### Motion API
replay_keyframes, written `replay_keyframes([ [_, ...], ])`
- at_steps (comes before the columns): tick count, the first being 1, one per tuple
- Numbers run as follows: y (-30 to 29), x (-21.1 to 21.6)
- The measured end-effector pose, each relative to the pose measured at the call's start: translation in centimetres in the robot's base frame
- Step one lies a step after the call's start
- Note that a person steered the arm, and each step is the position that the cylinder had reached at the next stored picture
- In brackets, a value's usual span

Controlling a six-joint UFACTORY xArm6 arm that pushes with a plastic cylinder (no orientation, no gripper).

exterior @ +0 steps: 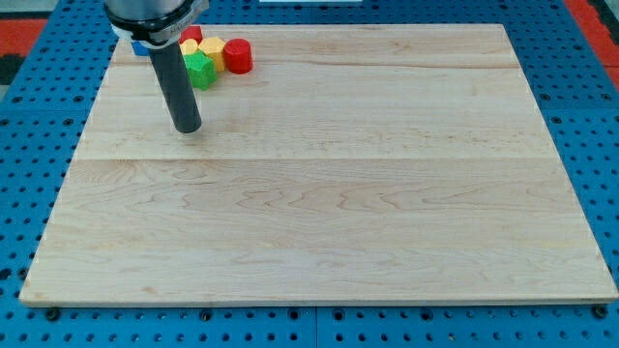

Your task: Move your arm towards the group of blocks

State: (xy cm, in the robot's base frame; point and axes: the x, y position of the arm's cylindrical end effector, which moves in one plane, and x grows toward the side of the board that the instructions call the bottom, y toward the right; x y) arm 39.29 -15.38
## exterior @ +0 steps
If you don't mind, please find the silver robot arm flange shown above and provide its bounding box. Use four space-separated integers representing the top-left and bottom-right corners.
103 0 210 49

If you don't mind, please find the light wooden board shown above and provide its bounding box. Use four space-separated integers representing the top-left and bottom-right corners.
20 24 618 307

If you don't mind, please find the red cylinder block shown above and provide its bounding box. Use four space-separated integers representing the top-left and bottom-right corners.
223 38 253 74

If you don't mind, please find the green star block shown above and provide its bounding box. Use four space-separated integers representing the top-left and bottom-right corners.
183 52 218 90

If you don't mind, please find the yellow hexagon block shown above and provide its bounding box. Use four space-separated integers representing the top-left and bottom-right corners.
198 37 226 73

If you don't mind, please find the small yellow block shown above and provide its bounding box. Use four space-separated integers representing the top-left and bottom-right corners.
180 39 199 56

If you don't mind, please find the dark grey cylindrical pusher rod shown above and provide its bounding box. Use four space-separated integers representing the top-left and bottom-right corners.
148 43 202 133

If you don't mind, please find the red block behind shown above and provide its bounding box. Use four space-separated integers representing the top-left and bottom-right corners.
179 25 203 44

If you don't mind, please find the blue block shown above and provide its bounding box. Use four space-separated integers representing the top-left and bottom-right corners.
132 41 149 57

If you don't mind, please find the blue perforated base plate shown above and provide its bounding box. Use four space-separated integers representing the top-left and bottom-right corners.
1 1 618 347

